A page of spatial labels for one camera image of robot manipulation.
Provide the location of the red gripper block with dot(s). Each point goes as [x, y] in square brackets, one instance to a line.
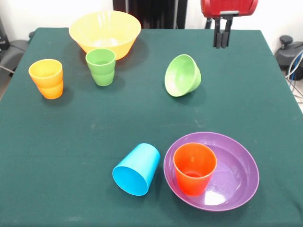
[227, 7]

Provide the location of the green bowl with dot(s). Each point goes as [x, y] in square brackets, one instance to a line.
[182, 75]

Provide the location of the purple bowl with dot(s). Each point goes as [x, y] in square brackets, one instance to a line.
[236, 165]

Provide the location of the orange cup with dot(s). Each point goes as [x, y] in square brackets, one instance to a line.
[193, 182]

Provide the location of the light blue cup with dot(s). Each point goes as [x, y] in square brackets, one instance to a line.
[139, 163]

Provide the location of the gray black machine base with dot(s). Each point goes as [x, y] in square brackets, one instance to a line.
[11, 56]
[288, 54]

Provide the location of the large yellow bowl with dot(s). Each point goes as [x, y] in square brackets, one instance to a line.
[104, 28]

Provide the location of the green cup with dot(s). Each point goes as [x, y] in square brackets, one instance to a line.
[100, 71]

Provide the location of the yellow cup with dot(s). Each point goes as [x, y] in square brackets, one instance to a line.
[47, 82]

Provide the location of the dark green tablecloth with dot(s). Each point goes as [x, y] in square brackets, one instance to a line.
[71, 153]

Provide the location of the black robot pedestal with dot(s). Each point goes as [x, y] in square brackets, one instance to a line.
[154, 11]

